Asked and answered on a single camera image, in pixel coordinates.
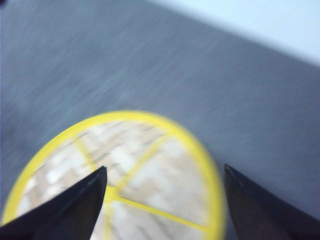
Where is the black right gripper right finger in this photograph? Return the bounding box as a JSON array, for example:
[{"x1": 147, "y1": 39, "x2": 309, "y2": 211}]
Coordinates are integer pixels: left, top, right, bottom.
[{"x1": 224, "y1": 164, "x2": 320, "y2": 240}]

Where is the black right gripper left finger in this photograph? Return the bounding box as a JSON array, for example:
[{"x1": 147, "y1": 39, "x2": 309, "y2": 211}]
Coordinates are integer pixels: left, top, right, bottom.
[{"x1": 0, "y1": 166, "x2": 107, "y2": 240}]

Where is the woven bamboo steamer lid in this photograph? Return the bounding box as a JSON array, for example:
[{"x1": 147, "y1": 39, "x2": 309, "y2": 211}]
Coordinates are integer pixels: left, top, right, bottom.
[{"x1": 1, "y1": 111, "x2": 227, "y2": 240}]

